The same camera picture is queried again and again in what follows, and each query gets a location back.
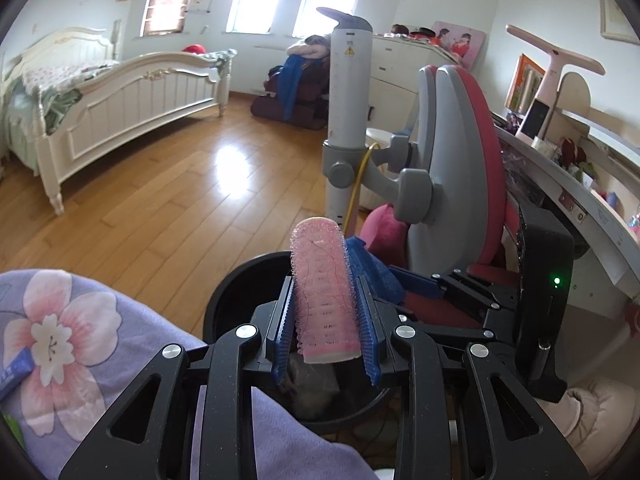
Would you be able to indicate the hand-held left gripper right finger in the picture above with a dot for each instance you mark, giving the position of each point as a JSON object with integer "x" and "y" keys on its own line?
{"x": 369, "y": 335}

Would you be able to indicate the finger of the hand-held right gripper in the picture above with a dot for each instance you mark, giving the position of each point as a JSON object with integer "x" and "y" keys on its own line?
{"x": 475, "y": 295}
{"x": 377, "y": 272}

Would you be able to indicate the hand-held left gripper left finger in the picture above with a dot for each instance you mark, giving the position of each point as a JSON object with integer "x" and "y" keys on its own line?
{"x": 283, "y": 330}

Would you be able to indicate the pink hair roller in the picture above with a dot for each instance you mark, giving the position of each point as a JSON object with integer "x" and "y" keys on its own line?
{"x": 325, "y": 290}

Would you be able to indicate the black round bin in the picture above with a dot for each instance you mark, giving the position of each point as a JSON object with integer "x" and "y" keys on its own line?
{"x": 235, "y": 290}

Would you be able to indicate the magenta cushion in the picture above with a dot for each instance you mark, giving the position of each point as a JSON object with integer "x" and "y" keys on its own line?
{"x": 382, "y": 235}

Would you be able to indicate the white curved desk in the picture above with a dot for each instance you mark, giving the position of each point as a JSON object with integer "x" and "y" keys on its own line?
{"x": 590, "y": 200}

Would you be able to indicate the cream plush cushion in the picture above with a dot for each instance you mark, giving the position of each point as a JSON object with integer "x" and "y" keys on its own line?
{"x": 600, "y": 420}

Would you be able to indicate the grey and red chair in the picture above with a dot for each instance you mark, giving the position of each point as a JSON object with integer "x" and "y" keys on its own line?
{"x": 460, "y": 150}

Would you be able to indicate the purple flower printed tablecloth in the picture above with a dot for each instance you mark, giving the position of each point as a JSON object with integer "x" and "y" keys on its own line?
{"x": 125, "y": 360}

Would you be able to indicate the white tower fan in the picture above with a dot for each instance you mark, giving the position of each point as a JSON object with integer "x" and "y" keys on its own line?
{"x": 350, "y": 90}

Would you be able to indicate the dark maroon massage chair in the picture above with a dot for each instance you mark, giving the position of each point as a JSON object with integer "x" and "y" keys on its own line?
{"x": 270, "y": 100}

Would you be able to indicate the blue cloth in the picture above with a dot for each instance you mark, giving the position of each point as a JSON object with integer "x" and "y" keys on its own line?
{"x": 295, "y": 85}

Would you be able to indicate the white dresser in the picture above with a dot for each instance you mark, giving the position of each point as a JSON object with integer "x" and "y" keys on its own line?
{"x": 395, "y": 65}

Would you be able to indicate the upright colourful books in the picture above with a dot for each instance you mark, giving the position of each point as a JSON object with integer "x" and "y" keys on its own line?
{"x": 522, "y": 82}

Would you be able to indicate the pink framed poster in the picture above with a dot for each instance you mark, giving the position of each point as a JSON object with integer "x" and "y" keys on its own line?
{"x": 460, "y": 42}

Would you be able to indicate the white desk lamp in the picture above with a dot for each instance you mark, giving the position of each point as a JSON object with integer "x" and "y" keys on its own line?
{"x": 555, "y": 60}

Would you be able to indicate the cream wooden bed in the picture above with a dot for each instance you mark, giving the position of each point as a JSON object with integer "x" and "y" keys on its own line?
{"x": 125, "y": 100}

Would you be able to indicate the red item on bed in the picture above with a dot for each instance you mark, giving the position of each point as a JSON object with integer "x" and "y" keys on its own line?
{"x": 194, "y": 49}

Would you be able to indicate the white framed wall picture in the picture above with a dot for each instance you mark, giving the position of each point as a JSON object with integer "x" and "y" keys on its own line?
{"x": 617, "y": 10}

